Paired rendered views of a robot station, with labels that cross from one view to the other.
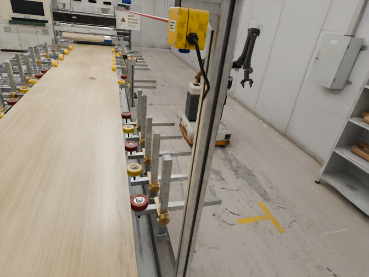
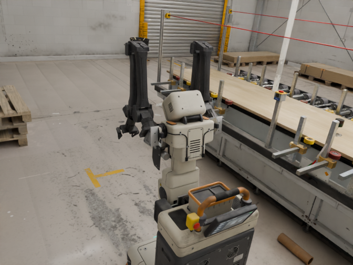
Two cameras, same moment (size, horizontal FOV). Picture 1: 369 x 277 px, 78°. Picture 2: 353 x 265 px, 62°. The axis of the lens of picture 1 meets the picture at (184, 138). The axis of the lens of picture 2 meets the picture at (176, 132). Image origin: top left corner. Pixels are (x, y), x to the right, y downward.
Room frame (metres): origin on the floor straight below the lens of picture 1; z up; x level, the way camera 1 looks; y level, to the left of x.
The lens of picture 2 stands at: (4.51, -0.80, 1.86)
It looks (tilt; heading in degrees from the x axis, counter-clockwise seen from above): 25 degrees down; 165
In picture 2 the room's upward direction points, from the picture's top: 5 degrees clockwise
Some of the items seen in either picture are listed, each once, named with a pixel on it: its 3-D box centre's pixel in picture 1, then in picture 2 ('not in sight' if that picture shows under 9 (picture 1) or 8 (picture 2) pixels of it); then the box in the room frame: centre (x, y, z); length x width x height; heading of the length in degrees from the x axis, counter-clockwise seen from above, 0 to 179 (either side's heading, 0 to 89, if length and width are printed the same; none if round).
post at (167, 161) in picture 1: (163, 200); (170, 75); (0.76, 0.06, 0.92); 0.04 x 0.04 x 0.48; 19
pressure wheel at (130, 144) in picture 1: (130, 151); not in sight; (1.24, 0.33, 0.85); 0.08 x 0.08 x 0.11
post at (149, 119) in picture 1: (147, 150); not in sight; (1.23, 0.22, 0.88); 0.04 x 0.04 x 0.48; 19
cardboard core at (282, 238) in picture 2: not in sight; (294, 248); (2.97, 0.73, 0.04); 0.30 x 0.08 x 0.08; 19
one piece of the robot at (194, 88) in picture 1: (206, 100); (201, 237); (3.28, -0.25, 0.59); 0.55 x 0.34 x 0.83; 108
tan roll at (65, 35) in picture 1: (94, 37); not in sight; (5.17, 2.17, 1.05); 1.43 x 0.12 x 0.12; 109
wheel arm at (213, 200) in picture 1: (179, 205); (166, 83); (0.83, -0.02, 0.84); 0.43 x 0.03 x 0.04; 109
